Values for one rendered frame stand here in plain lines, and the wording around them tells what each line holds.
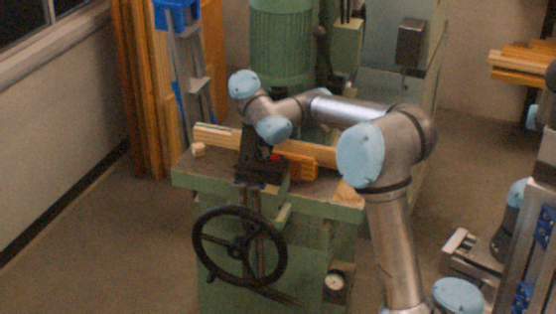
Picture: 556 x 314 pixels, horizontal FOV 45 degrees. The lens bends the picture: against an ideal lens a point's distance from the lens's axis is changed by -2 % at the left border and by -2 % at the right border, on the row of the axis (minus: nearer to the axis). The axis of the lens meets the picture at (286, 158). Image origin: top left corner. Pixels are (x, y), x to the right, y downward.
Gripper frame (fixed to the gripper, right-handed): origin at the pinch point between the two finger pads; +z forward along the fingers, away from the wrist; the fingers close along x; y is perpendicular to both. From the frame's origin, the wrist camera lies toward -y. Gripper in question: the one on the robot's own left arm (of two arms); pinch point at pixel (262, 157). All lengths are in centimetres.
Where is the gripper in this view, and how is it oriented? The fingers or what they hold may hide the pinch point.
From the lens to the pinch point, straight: 195.8
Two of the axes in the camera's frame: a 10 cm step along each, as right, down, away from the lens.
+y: 2.7, -8.6, 4.3
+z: 1.2, 4.7, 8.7
